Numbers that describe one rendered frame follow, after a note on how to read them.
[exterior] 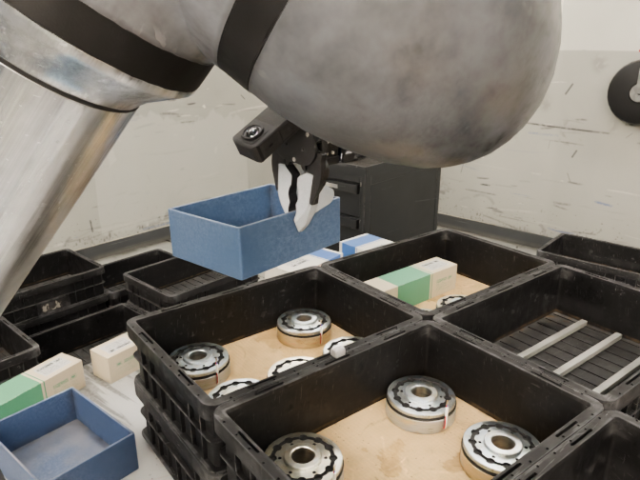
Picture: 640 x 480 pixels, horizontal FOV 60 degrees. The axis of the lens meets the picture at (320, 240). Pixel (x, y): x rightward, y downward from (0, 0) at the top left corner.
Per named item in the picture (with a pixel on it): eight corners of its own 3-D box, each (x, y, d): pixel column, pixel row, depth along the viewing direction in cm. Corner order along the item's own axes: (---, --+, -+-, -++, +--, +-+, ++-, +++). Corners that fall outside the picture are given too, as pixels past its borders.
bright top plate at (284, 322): (297, 341, 99) (297, 338, 99) (267, 320, 107) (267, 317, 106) (341, 325, 105) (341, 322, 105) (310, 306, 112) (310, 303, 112)
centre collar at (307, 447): (302, 479, 67) (302, 474, 67) (274, 458, 70) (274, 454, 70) (330, 458, 70) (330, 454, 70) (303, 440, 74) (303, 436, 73)
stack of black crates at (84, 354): (67, 480, 164) (48, 381, 153) (24, 435, 183) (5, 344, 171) (180, 416, 192) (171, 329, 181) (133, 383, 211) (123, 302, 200)
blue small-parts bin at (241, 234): (241, 281, 71) (238, 228, 68) (171, 255, 80) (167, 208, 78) (340, 241, 85) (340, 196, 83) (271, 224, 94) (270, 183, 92)
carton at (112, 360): (181, 330, 135) (179, 307, 133) (199, 336, 132) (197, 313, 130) (93, 374, 117) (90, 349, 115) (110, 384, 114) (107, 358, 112)
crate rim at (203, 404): (209, 425, 69) (207, 409, 69) (124, 332, 92) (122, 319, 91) (426, 330, 93) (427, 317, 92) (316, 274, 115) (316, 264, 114)
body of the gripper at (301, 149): (354, 166, 76) (366, 74, 71) (310, 176, 70) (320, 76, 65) (314, 152, 80) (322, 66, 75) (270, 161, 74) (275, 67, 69)
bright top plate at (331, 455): (301, 506, 64) (301, 501, 64) (246, 462, 70) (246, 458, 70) (359, 461, 71) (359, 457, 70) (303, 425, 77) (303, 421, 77)
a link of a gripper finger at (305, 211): (337, 230, 78) (343, 166, 75) (308, 240, 74) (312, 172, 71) (321, 223, 80) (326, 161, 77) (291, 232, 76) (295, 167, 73)
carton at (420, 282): (380, 319, 112) (381, 292, 110) (359, 309, 117) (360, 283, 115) (455, 289, 127) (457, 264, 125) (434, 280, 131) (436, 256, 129)
